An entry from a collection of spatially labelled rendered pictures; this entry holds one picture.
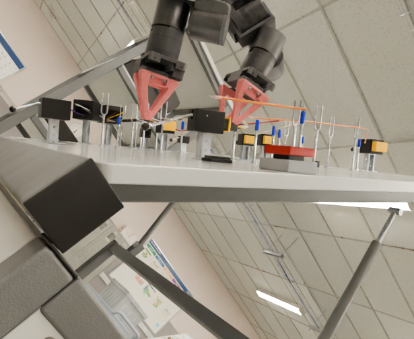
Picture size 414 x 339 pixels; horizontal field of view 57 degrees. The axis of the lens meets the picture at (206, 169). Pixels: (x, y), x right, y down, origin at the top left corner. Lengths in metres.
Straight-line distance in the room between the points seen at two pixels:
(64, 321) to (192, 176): 0.17
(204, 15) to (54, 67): 7.80
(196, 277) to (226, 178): 9.01
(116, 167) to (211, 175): 0.10
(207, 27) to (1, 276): 0.48
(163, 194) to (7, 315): 0.26
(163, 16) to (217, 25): 0.09
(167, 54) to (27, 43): 7.86
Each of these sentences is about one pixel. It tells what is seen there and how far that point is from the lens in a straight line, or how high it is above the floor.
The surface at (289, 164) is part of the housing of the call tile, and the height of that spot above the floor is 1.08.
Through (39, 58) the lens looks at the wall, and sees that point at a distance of 8.42.
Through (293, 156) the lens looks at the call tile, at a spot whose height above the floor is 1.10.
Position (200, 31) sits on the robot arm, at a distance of 0.67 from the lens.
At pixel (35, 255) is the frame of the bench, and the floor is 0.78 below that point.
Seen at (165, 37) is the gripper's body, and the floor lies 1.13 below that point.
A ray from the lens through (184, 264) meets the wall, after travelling 9.17.
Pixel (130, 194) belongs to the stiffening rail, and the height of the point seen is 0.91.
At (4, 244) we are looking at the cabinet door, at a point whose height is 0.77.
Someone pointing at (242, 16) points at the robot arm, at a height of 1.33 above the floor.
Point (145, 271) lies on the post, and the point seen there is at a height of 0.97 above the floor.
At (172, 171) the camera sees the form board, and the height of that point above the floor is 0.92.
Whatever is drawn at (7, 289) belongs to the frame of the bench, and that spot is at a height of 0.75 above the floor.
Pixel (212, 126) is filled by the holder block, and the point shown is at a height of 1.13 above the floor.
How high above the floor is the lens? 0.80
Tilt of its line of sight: 24 degrees up
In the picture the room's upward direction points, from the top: 51 degrees clockwise
